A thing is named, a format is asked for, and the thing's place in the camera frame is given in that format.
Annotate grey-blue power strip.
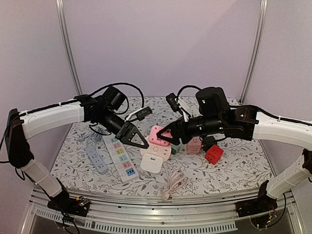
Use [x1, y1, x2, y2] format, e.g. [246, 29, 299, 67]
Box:
[85, 147, 109, 175]

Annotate left aluminium frame post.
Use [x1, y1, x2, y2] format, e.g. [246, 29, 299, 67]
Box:
[56, 0, 83, 95]

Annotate red cube socket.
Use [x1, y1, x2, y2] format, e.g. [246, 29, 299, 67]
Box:
[205, 145, 224, 165]

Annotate dark green cube socket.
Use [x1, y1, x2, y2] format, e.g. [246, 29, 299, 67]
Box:
[201, 136, 217, 152]

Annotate aluminium frame post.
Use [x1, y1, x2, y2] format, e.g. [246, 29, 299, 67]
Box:
[56, 0, 83, 95]
[239, 0, 268, 104]

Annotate green cube adapter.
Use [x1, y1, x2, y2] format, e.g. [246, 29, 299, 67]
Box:
[171, 144, 180, 155]

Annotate pink cube socket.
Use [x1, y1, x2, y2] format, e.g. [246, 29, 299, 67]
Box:
[186, 136, 201, 154]

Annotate bundled light cables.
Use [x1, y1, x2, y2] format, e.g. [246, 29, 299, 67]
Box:
[77, 126, 110, 144]

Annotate pink round socket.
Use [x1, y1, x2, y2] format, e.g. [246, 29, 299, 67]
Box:
[140, 142, 172, 161]

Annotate right aluminium frame post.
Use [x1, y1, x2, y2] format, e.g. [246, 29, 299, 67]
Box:
[239, 0, 268, 104]

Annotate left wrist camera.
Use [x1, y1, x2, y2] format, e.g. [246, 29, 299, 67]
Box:
[125, 106, 152, 122]

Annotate white adapter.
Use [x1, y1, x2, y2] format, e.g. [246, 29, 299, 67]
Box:
[140, 153, 163, 174]

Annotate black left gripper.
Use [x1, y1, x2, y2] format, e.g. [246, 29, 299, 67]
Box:
[99, 108, 149, 149]

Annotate pink heart adapter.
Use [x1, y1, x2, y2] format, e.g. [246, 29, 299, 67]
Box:
[149, 125, 171, 146]

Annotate floral table mat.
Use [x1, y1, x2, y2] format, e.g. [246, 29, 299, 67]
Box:
[46, 97, 280, 197]

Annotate pink coiled cable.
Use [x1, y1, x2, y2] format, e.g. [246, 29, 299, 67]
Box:
[160, 162, 190, 202]

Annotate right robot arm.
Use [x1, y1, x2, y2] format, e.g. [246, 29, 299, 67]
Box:
[157, 87, 312, 217]

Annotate white colourful power strip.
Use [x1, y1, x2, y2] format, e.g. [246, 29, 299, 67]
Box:
[103, 136, 139, 183]

